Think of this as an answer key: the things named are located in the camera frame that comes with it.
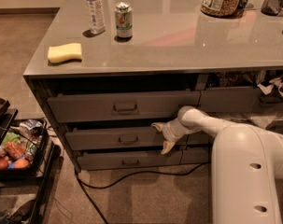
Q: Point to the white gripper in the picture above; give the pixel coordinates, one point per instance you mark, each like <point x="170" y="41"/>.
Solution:
<point x="169" y="132"/>

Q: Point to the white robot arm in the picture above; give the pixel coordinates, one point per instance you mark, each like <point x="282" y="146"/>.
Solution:
<point x="246" y="162"/>

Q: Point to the grey drawer cabinet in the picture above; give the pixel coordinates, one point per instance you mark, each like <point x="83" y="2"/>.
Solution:
<point x="174" y="47"/>

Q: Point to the yellow sponge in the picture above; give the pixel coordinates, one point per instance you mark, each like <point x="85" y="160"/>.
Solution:
<point x="63" y="53"/>

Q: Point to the crumpled chip bag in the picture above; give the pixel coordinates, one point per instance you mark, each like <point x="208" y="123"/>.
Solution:
<point x="275" y="83"/>

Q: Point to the green white soda can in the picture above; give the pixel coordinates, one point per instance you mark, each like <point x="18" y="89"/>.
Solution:
<point x="124" y="20"/>

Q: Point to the snack bag in bin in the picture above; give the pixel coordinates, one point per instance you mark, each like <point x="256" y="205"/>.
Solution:
<point x="31" y="128"/>

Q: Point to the clear plastic water bottle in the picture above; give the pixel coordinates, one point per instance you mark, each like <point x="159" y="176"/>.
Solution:
<point x="95" y="15"/>

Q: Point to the black cart with bins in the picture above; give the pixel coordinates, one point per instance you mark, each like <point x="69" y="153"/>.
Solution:
<point x="25" y="193"/>

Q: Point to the orange fruit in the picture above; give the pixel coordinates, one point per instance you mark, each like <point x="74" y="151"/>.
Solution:
<point x="21" y="163"/>

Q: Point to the red apple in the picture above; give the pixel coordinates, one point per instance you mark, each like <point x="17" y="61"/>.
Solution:
<point x="3" y="164"/>

